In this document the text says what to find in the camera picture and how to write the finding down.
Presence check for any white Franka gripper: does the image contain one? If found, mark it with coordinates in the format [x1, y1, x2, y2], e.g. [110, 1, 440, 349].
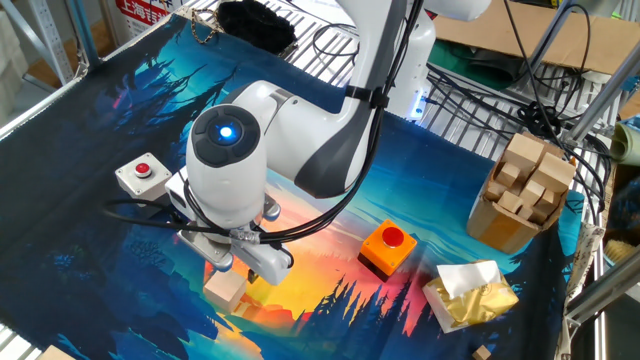
[164, 167, 294, 287]

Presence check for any pale wooden cube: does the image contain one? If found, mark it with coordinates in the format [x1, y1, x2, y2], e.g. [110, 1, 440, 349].
[203, 268, 248, 314]

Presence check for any large wooden block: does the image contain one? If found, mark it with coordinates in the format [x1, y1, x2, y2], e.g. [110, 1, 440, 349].
[530, 152, 577, 194]
[502, 133, 546, 171]

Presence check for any orange box red button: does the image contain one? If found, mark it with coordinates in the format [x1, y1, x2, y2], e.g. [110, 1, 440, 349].
[357, 218, 419, 282]

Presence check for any white box red button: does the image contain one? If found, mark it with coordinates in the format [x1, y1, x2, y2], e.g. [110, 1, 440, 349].
[114, 152, 174, 214]

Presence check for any forest sunset printed cloth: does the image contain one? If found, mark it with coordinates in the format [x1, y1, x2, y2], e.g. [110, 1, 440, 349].
[0, 13, 586, 360]

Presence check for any flat wooden piece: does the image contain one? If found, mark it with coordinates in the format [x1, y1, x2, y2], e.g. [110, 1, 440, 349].
[37, 344, 76, 360]

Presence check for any gold tissue pack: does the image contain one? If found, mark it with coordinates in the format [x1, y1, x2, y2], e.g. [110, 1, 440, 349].
[422, 259, 520, 335]

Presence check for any brown cardboard box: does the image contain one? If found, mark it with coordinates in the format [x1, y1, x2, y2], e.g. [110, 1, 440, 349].
[465, 130, 577, 255]

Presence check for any black furry pouch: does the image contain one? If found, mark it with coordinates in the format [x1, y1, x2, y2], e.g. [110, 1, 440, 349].
[217, 0, 299, 56]

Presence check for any red and white sign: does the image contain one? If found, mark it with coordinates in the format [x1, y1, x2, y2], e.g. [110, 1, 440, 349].
[115, 0, 174, 37]

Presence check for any dark green bag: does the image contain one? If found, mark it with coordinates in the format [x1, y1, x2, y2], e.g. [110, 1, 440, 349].
[428, 39, 526, 91]

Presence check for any patterned beige fabric strip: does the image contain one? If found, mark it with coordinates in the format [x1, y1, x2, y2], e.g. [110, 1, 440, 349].
[553, 222, 607, 360]

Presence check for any yellow bristle brush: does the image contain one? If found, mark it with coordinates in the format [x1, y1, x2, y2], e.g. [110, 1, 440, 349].
[603, 238, 639, 266]

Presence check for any thin grey metal pole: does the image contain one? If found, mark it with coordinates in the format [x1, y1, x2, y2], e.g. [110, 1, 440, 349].
[519, 0, 576, 86]

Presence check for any pale green rolled mat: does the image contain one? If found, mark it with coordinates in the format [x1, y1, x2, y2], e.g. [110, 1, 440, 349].
[608, 119, 640, 167]

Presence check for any flat brown cardboard sheet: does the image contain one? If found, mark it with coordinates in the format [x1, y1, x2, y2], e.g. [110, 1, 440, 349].
[432, 0, 640, 76]

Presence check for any silver metal gripper bracket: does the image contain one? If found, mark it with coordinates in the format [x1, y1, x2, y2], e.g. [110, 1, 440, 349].
[176, 193, 282, 274]

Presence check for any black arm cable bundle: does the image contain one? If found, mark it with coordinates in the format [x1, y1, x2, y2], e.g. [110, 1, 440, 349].
[102, 0, 426, 247]

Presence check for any gold metal chain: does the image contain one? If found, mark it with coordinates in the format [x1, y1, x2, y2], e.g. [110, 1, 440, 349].
[189, 7, 221, 45]

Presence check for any blue metal shelf post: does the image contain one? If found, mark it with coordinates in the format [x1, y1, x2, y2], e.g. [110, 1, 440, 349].
[67, 0, 103, 69]

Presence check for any grey slotted shelf post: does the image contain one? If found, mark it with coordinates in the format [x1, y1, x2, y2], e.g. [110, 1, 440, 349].
[27, 0, 76, 85]

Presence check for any black cable tangle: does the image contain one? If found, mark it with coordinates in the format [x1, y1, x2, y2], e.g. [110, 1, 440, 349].
[424, 0, 614, 214]

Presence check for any silver aluminium frame pole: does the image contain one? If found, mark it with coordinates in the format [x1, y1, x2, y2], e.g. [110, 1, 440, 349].
[564, 42, 640, 146]
[564, 259, 640, 326]

